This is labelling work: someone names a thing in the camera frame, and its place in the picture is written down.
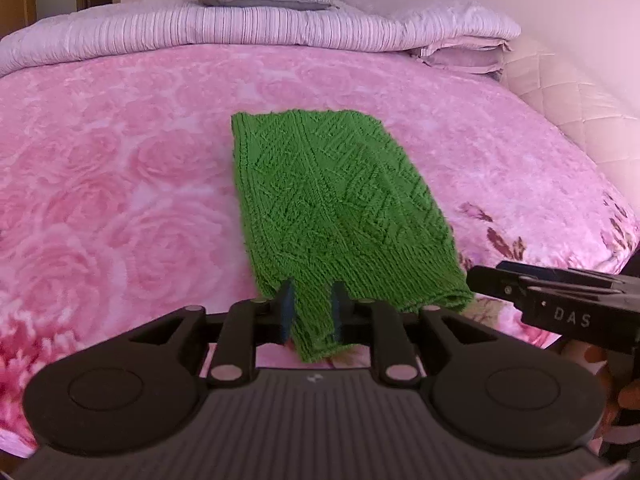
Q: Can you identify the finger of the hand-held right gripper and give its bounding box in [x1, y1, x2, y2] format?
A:
[467, 266, 536, 312]
[495, 260, 622, 291]

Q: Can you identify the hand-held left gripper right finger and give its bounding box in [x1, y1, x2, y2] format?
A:
[331, 281, 501, 386]

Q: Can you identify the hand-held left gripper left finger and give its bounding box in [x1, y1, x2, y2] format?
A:
[129, 279, 296, 387]

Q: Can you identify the green knitted sweater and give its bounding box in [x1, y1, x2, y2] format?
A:
[230, 109, 475, 364]

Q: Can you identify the person's right hand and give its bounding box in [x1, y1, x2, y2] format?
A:
[616, 382, 640, 428]

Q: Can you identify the white quilted headboard cushion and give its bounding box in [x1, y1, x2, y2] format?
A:
[500, 35, 640, 206]

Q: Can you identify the pink floral blanket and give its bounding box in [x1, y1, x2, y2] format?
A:
[0, 42, 640, 461]

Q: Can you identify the lilac striped duvet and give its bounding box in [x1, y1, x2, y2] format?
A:
[0, 0, 522, 77]

